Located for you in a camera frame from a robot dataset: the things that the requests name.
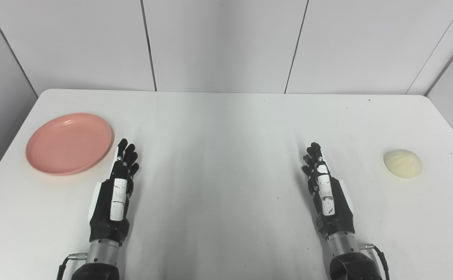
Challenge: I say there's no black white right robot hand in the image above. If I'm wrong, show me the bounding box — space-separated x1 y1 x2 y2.
302 142 356 238

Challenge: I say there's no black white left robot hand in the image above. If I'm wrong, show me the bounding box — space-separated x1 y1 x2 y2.
88 138 140 246

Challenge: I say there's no cream steamed bun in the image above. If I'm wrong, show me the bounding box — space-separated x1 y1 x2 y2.
384 149 423 179

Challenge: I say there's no pink round plate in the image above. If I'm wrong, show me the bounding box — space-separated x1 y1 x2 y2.
25 113 114 176

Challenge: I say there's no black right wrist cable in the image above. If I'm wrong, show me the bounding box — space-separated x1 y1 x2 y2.
358 243 390 280

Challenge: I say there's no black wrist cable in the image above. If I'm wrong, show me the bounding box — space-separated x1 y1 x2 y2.
57 253 88 280
358 243 390 280

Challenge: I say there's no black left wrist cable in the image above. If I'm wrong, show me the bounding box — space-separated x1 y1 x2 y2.
57 253 88 280

